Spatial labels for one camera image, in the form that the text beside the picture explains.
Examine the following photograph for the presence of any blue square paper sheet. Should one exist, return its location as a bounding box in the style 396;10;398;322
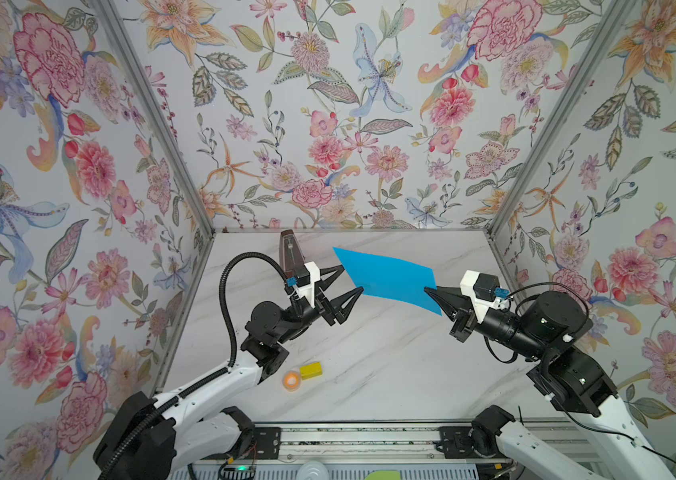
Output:
333;247;442;315

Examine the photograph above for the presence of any brown wooden metronome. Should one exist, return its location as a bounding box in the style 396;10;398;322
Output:
279;230;309;278

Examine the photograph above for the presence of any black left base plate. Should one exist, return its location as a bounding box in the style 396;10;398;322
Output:
215;427;282;462

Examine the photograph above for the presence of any right back aluminium corner post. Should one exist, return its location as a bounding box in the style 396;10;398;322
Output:
484;1;633;240

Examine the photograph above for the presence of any left back aluminium corner post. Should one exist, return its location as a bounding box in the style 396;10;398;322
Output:
91;0;215;239

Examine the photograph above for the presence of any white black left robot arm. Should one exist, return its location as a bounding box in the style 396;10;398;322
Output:
93;252;364;479

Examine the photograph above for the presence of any yellow block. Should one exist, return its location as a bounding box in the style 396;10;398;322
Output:
299;362;323;380

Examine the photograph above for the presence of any aluminium front rail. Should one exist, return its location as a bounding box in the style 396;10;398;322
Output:
181;422;585;466

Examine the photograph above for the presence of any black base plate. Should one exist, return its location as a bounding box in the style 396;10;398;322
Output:
215;427;282;462
435;426;498;459

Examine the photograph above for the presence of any orange tape roll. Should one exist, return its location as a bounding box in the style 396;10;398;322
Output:
282;371;302;392

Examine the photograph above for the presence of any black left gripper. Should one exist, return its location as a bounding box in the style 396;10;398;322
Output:
273;271;362;348

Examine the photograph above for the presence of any aluminium corner post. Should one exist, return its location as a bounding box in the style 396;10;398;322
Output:
91;0;215;239
484;1;633;240

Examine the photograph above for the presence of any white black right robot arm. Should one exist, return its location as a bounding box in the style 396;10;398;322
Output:
425;271;676;479

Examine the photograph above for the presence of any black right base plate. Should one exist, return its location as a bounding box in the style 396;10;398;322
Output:
435;426;498;459

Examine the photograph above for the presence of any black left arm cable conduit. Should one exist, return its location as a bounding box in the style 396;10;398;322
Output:
96;251;291;480

